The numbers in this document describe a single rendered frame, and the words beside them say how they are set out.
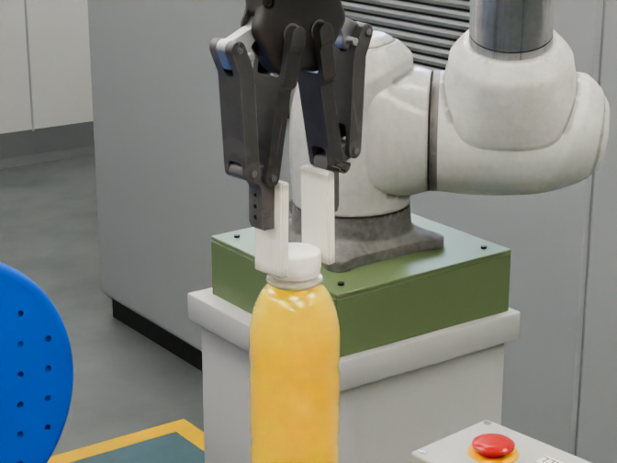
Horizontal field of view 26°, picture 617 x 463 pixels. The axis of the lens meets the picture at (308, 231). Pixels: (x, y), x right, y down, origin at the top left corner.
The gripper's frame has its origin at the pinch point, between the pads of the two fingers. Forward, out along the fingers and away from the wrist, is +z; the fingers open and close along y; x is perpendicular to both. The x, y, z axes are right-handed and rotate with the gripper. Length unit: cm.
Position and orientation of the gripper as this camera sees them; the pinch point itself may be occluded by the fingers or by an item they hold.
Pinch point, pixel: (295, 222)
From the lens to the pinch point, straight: 96.8
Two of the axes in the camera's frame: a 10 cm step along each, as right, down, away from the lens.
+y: -7.4, 2.0, -6.4
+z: 0.0, 9.6, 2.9
